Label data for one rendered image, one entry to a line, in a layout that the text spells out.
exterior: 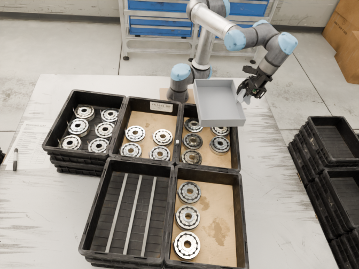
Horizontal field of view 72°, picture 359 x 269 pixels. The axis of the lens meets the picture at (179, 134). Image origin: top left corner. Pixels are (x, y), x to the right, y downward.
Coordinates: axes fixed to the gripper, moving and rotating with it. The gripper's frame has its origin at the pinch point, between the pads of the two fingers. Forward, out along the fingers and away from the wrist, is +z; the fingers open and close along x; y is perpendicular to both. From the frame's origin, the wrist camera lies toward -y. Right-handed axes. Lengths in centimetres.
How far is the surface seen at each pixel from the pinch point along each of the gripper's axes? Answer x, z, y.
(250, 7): 89, 13, -182
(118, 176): -48, 41, 22
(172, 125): -20.4, 32.1, -7.1
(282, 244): 26, 31, 58
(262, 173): 29.4, 30.4, 20.1
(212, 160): -4.1, 27.0, 17.2
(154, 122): -30.1, 35.1, -10.1
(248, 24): 98, 30, -182
